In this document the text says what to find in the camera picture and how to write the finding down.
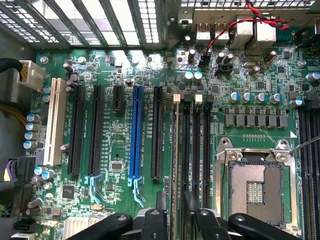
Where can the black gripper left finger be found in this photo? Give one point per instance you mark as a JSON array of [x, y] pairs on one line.
[[155, 225]]

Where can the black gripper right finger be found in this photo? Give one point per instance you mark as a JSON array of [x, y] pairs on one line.
[[208, 225]]

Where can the thin metal locking lever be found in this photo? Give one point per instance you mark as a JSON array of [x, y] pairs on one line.
[[305, 144], [222, 190]]

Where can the CPU socket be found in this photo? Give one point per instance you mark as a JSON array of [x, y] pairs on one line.
[[240, 175]]

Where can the silver finned heatsink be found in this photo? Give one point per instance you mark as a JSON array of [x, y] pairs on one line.
[[75, 225]]

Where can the long black expansion slot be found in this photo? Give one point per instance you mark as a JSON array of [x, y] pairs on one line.
[[157, 132], [75, 130]]

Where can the green motherboard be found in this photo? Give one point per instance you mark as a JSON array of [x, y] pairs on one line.
[[117, 140]]

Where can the black expansion slot blue latch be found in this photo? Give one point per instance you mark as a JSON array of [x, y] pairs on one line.
[[96, 130]]

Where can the short black expansion slot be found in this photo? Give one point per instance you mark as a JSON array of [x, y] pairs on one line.
[[117, 98]]

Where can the white expansion slot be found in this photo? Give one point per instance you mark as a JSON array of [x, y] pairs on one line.
[[53, 125]]

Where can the white power connector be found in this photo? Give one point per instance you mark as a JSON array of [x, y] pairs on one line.
[[31, 75]]

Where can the open metal PC case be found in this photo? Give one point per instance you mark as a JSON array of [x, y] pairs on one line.
[[172, 30]]

